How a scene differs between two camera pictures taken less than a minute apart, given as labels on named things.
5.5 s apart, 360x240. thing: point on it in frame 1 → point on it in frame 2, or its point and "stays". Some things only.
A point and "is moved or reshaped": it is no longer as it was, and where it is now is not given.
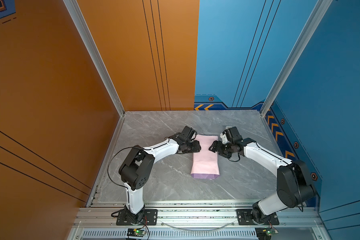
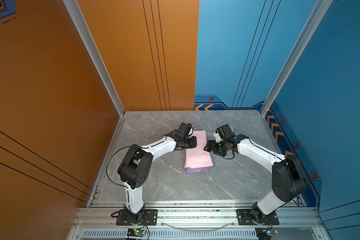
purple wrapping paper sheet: [205, 163] is moved or reshaped
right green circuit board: [264, 233] stays
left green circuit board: [135, 232] stays
